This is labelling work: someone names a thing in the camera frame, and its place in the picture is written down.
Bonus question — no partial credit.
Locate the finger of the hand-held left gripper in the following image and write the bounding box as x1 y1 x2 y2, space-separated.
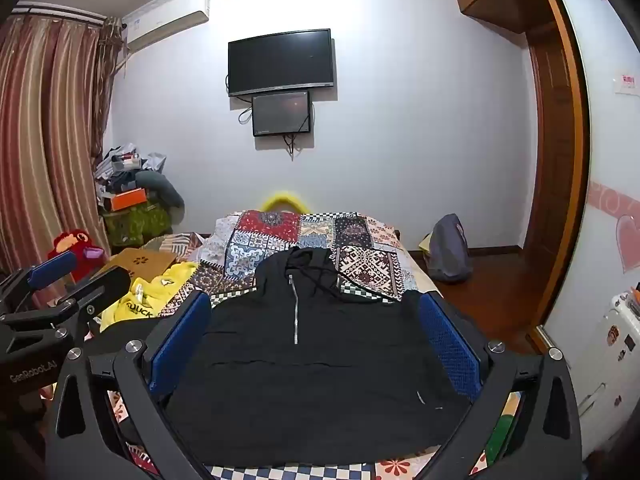
26 251 79 291
54 266 132 319

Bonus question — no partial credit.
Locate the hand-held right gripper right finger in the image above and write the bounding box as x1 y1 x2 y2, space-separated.
419 292 584 480

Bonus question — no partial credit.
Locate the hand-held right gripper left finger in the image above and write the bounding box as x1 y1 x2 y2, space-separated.
45 290 213 480

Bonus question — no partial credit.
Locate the black zip hoodie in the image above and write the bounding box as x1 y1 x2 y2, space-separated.
87 247 473 468

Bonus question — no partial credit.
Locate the red plush toy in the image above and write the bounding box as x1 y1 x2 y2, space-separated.
47 230 104 282

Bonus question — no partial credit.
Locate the yellow printed garment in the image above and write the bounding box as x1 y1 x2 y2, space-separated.
100 261 199 333

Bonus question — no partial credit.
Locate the brown cardboard with flower cutouts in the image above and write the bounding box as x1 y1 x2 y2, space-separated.
95 247 177 281

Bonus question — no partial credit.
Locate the bed with beige sheet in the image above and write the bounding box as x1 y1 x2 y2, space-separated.
397 245 438 293

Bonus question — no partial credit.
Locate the orange box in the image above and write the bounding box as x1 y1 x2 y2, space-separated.
110 189 149 211

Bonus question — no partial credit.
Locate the grey backpack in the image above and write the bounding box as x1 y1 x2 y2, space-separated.
428 214 474 282

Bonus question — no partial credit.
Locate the grey plush pillow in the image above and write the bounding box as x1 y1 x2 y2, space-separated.
135 170 185 222

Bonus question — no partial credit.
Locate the pile of papers and clutter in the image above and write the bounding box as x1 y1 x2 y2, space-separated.
95 142 168 196

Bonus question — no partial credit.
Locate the red striped curtain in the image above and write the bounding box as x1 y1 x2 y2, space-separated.
0 10 126 286

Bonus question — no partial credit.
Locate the patchwork patterned blanket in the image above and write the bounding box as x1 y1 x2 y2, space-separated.
107 210 521 480

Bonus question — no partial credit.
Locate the yellow ring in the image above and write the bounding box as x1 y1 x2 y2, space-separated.
262 190 311 214

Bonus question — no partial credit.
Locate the pink heart wall sticker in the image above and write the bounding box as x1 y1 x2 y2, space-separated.
615 214 640 274

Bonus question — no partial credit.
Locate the wooden door frame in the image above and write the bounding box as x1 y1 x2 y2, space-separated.
520 0 592 356

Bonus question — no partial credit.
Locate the small wall monitor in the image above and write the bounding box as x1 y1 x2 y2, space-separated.
251 91 312 137

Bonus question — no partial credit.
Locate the white wall air conditioner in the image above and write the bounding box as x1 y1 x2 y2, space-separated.
121 0 210 54

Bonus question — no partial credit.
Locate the large wall television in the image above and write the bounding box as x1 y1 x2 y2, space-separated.
227 29 335 98

